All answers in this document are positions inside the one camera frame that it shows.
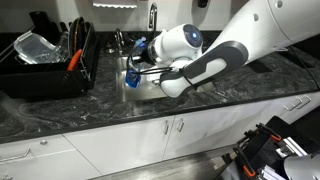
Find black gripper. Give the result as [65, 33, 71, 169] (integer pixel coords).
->
[128, 49, 153, 73]

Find clear bottle blue dish soap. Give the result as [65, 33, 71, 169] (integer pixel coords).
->
[125, 35, 148, 90]

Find stainless steel sink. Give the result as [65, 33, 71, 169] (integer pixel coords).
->
[115, 54, 216, 104]

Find chrome faucet lever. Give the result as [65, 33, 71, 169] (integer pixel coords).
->
[124, 33, 138, 48]

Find small chrome faucet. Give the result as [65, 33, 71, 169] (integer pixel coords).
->
[113, 27, 125, 54]

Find tall chrome faucet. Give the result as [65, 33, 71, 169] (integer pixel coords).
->
[148, 2, 159, 32]

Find steel paper towel dispenser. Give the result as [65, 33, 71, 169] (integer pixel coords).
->
[92, 0, 138, 10]

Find dark round plate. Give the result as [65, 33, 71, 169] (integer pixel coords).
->
[68, 16, 88, 56]

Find clear drinking glass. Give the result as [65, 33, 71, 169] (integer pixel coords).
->
[56, 31, 71, 59]

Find white lower cabinets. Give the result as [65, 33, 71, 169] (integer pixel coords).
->
[0, 89, 320, 180]

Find black dish rack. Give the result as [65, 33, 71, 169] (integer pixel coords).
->
[0, 16, 101, 99]

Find clear plastic container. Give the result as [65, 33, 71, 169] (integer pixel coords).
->
[13, 31, 66, 65]

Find black cart with orange clamps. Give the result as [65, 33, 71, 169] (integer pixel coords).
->
[214, 115, 320, 180]

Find grey rounded cover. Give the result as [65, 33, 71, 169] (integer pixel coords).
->
[283, 151, 320, 180]

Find orange handled utensil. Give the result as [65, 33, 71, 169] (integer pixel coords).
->
[65, 48, 83, 72]

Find steel cabinet door handle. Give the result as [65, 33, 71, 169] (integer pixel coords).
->
[283, 95, 304, 112]
[176, 117, 185, 133]
[295, 94, 313, 110]
[162, 119, 170, 136]

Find black wall soap dispenser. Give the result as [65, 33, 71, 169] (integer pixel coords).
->
[196, 0, 209, 9]

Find steel drawer handle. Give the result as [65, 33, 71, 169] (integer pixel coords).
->
[0, 148, 32, 164]

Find black power cable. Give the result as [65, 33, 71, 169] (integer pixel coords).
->
[289, 45, 320, 90]

